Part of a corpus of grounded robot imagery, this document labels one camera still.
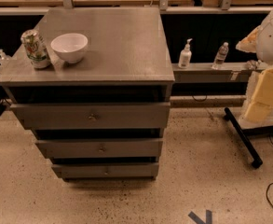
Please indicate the grey top drawer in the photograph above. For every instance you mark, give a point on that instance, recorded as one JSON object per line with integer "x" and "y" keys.
{"x": 92, "y": 116}

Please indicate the grey drawer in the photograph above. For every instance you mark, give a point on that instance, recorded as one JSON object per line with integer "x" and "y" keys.
{"x": 100, "y": 148}
{"x": 105, "y": 170}
{"x": 92, "y": 116}

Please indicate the grey middle drawer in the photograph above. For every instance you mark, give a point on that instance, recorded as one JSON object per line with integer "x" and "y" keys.
{"x": 100, "y": 148}

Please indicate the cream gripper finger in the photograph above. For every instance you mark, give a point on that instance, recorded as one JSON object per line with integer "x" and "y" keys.
{"x": 248, "y": 43}

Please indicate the clear plastic water bottle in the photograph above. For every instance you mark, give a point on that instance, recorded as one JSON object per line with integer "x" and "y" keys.
{"x": 220, "y": 56}

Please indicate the white ceramic bowl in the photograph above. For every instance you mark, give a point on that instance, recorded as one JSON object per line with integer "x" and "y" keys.
{"x": 71, "y": 48}

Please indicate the grey bottom drawer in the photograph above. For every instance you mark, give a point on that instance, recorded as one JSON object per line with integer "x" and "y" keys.
{"x": 105, "y": 170}

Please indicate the grey drawer cabinet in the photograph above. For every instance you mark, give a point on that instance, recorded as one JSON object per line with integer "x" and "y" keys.
{"x": 127, "y": 62}

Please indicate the crumpled clear plastic wrap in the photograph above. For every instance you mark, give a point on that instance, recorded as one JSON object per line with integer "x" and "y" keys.
{"x": 253, "y": 64}

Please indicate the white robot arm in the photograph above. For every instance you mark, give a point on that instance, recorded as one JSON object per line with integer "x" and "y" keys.
{"x": 260, "y": 40}

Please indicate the white lotion pump bottle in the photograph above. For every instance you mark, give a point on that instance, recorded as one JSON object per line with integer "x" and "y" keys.
{"x": 185, "y": 55}

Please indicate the clear sanitizer pump bottle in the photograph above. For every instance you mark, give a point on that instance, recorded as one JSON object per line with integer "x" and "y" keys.
{"x": 4, "y": 59}

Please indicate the green white soda can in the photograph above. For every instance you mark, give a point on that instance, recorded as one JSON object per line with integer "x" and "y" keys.
{"x": 35, "y": 48}

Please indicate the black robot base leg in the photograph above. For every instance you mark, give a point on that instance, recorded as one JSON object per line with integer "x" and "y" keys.
{"x": 257, "y": 162}

